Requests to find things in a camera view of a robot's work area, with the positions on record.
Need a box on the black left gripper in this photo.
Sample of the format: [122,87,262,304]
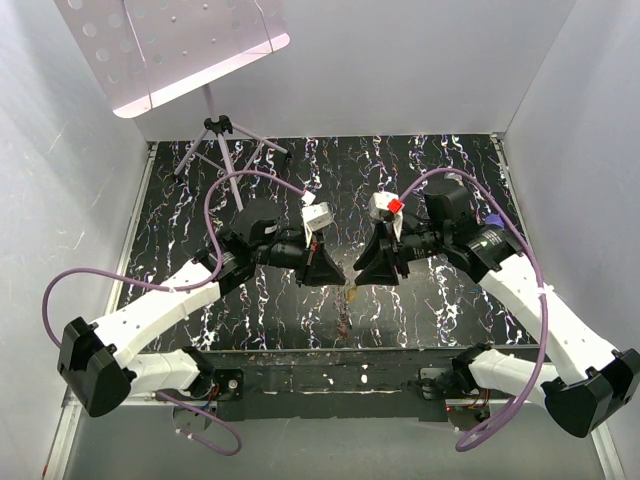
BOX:
[252,226,346,289]

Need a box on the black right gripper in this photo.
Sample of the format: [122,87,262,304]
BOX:
[352,217,450,287]

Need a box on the yellow key tag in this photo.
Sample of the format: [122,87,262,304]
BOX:
[347,286,358,302]

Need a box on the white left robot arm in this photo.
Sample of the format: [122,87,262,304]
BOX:
[58,199,346,417]

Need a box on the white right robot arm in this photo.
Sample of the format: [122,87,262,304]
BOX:
[354,178,639,450]

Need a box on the purple toy microphone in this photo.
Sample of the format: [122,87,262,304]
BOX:
[444,169,507,229]

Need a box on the white perforated music stand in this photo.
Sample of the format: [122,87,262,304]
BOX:
[52,0,293,214]

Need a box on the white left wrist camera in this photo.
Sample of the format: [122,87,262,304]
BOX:
[301,190,334,247]

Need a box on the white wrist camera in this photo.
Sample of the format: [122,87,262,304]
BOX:
[368,191,405,241]
[301,190,334,247]

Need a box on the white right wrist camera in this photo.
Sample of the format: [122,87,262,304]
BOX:
[368,191,405,241]

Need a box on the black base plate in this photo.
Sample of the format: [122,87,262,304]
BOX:
[199,348,463,422]

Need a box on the aluminium rail frame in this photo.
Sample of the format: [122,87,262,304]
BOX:
[41,133,626,480]

